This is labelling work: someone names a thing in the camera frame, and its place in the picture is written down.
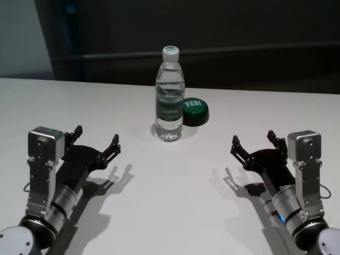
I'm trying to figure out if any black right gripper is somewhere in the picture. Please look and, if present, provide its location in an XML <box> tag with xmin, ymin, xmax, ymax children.
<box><xmin>231</xmin><ymin>130</ymin><xmax>295</xmax><ymax>193</ymax></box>

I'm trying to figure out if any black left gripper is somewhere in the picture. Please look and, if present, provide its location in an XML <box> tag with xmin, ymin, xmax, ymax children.
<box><xmin>55</xmin><ymin>125</ymin><xmax>122</xmax><ymax>191</ymax></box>

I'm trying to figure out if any clear water bottle green label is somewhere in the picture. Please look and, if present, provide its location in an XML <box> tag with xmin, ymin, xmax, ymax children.
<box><xmin>155</xmin><ymin>45</ymin><xmax>186</xmax><ymax>143</ymax></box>

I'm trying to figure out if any green YES push button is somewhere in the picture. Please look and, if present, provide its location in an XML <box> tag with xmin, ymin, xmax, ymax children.
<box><xmin>182</xmin><ymin>97</ymin><xmax>210</xmax><ymax>127</ymax></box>

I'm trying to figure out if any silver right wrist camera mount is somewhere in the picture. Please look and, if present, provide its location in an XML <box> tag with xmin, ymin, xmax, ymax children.
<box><xmin>287</xmin><ymin>130</ymin><xmax>324</xmax><ymax>210</ymax></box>

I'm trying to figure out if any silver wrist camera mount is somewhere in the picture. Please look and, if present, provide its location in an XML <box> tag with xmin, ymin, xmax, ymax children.
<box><xmin>287</xmin><ymin>130</ymin><xmax>324</xmax><ymax>210</ymax></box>
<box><xmin>28</xmin><ymin>126</ymin><xmax>66</xmax><ymax>216</ymax></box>

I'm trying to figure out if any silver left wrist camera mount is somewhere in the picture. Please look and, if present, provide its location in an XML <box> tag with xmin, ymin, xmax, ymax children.
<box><xmin>28</xmin><ymin>126</ymin><xmax>66</xmax><ymax>216</ymax></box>

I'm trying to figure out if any thin right arm cable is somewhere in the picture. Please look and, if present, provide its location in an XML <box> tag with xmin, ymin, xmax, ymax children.
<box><xmin>318</xmin><ymin>183</ymin><xmax>333</xmax><ymax>200</ymax></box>

